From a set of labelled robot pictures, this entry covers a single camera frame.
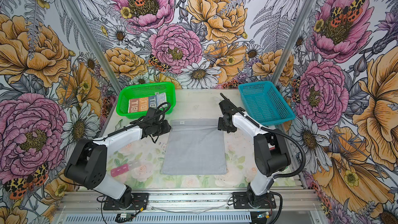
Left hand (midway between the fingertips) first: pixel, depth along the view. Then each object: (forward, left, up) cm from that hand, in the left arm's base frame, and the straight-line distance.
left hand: (168, 132), depth 92 cm
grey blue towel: (+24, +20, -3) cm, 32 cm away
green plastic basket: (+35, +23, -1) cm, 41 cm away
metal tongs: (+11, +33, -5) cm, 36 cm away
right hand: (0, -32, +1) cm, 32 cm away
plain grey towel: (-7, -15, -6) cm, 18 cm away
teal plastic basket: (+27, -65, -7) cm, 70 cm away
